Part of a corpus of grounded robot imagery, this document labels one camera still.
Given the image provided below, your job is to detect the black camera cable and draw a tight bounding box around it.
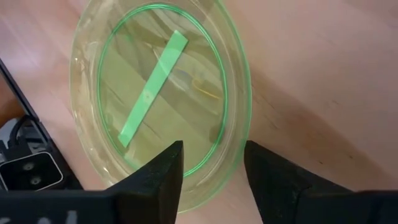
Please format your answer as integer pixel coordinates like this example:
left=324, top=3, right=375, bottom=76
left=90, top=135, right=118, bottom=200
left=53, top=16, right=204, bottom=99
left=7, top=114, right=40, bottom=153

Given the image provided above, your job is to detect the translucent green plastic plate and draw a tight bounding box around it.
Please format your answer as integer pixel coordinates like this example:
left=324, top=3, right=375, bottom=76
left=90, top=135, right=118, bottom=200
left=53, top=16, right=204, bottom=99
left=68, top=0, right=252, bottom=214

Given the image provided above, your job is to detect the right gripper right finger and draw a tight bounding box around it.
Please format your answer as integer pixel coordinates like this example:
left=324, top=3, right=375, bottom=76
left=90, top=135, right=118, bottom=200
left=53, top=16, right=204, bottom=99
left=244, top=140, right=352, bottom=224

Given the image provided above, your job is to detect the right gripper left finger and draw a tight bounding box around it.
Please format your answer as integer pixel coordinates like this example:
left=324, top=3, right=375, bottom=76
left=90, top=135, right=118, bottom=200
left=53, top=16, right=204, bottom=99
left=107, top=140, right=185, bottom=224

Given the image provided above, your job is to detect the black table-level camera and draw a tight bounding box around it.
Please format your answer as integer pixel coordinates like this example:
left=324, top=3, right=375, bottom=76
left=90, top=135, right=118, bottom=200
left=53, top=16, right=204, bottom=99
left=0, top=151, right=64, bottom=191

